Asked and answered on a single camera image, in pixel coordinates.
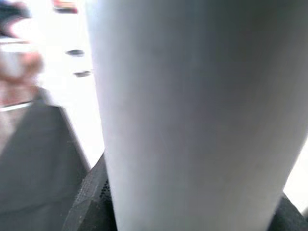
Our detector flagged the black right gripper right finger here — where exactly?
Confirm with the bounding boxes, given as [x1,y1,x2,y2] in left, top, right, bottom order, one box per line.
[268,191,308,231]

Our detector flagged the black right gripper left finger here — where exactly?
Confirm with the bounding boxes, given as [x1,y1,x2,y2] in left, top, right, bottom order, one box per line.
[62,151,118,231]

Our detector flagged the white plastic table leg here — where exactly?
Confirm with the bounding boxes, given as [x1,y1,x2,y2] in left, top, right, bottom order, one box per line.
[85,0,308,231]

